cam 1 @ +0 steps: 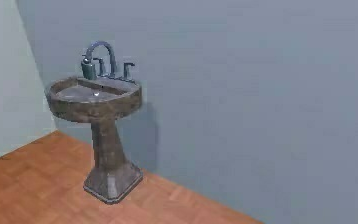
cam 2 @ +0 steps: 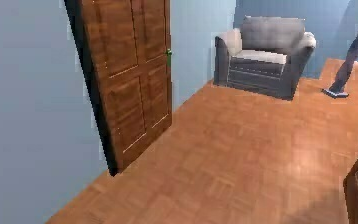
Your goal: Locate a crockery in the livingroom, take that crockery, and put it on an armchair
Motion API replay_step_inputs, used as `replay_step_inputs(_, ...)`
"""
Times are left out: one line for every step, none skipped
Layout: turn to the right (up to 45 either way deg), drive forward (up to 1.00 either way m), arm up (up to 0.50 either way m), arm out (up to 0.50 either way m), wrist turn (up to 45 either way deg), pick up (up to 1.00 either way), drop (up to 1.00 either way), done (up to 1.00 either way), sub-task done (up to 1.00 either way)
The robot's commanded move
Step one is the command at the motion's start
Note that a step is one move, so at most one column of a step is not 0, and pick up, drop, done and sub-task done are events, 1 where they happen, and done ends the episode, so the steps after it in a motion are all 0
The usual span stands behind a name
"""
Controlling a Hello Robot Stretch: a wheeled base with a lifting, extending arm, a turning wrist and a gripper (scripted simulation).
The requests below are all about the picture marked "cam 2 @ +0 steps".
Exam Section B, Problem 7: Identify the brown wooden room door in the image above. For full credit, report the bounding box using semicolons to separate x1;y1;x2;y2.
64;0;173;177

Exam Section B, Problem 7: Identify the grey armchair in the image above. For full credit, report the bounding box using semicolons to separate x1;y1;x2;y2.
213;15;318;101

